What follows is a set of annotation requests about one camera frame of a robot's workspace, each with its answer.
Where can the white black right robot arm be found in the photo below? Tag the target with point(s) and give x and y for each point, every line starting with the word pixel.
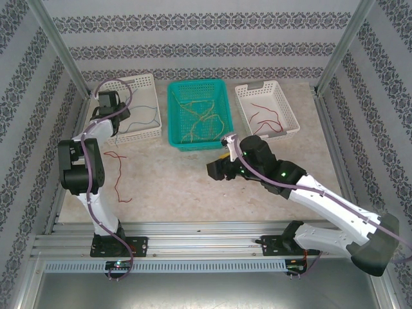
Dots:
pixel 322 241

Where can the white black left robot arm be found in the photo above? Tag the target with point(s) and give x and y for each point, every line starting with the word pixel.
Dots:
pixel 107 219

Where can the white plastic basket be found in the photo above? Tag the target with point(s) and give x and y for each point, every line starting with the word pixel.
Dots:
pixel 145 96

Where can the teal plastic basket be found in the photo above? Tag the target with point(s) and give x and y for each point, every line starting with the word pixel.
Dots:
pixel 206 93

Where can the aluminium frame post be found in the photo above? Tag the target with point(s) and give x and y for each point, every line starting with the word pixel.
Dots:
pixel 61 48
pixel 344 42

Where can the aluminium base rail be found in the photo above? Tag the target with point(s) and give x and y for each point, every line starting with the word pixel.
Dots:
pixel 199 244

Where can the aluminium side rail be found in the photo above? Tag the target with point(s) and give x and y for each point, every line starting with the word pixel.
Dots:
pixel 56 209
pixel 334 151

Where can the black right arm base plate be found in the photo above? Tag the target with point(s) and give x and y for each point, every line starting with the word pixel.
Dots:
pixel 270 246

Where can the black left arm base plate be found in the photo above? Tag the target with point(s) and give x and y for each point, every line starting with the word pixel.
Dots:
pixel 140 246

